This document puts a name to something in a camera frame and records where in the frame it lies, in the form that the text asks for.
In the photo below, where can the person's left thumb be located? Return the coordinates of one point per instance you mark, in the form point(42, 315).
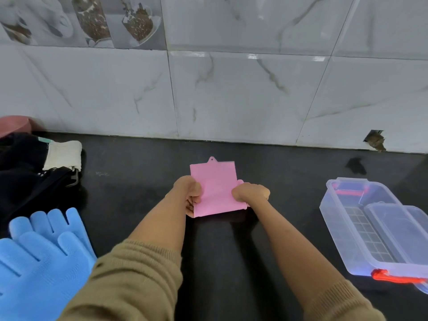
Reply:
point(196, 188)

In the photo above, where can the pink plastic bowl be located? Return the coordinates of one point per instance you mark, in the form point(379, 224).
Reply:
point(13, 125)

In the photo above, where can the person's right forearm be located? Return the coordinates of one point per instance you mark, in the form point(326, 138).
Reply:
point(301, 260)

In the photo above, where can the white folded cloth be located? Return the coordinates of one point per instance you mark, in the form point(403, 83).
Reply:
point(63, 154)

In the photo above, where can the person's right fingers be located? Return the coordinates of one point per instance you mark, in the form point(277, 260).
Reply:
point(239, 194)

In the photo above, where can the blue silicone glove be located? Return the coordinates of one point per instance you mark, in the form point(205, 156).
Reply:
point(36, 280)
point(56, 223)

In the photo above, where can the black bag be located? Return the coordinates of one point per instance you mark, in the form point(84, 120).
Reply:
point(23, 183)

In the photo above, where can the clear grid tray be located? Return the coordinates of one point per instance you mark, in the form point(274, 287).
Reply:
point(367, 233)

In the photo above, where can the clear plastic storage box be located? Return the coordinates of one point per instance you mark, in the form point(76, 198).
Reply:
point(344, 244)

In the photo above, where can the person's left forearm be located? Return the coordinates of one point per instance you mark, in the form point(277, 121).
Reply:
point(143, 257)

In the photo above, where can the person's right hand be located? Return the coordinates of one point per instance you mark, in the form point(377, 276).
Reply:
point(254, 192)

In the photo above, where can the pink cleaning cloth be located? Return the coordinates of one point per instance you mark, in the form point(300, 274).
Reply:
point(217, 183)

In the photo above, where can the clear plastic lid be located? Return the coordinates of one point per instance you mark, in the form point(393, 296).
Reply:
point(398, 230)

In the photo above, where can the person's left hand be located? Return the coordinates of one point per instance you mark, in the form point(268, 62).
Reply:
point(183, 190)

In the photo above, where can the metal bag buckle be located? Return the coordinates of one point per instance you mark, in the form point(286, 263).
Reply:
point(73, 178)

